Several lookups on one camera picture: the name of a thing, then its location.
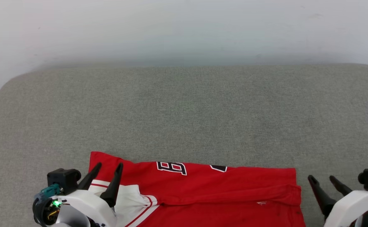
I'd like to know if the teal cable connector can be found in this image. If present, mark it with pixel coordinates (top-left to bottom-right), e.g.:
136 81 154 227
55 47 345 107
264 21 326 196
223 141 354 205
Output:
34 184 61 201

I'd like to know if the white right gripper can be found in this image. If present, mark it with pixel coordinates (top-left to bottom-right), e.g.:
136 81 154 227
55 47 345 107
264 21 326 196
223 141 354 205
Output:
308 175 368 227

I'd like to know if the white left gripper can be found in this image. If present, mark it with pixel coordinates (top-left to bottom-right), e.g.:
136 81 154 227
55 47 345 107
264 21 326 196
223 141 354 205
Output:
56 163 124 227

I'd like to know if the grey fabric sofa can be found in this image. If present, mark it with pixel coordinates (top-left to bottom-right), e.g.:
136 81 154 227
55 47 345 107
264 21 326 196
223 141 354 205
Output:
0 63 368 227

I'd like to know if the red baseball jersey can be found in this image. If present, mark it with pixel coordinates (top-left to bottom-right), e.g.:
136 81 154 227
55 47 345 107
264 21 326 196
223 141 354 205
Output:
88 151 306 227

